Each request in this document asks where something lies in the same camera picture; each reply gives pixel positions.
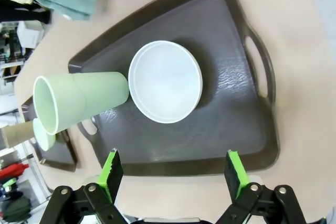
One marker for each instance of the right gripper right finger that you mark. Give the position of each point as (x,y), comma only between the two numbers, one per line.
(232,176)

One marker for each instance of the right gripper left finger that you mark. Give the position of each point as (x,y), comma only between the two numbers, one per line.
(115,176)

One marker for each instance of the small light green bowl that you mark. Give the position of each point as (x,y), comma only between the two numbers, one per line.
(43,137)

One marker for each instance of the tall light green cup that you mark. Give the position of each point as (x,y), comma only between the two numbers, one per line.
(92,95)

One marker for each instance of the white bowl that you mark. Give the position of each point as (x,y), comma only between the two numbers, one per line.
(165,82)

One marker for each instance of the tall brown cup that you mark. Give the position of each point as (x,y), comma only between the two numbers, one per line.
(15,134)

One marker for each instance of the red bag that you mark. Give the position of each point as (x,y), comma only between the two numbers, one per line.
(13,171)

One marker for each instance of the dark green bag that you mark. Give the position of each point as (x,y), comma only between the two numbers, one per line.
(14,211)

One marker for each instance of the white storage box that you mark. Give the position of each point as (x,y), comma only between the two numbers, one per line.
(30,33)

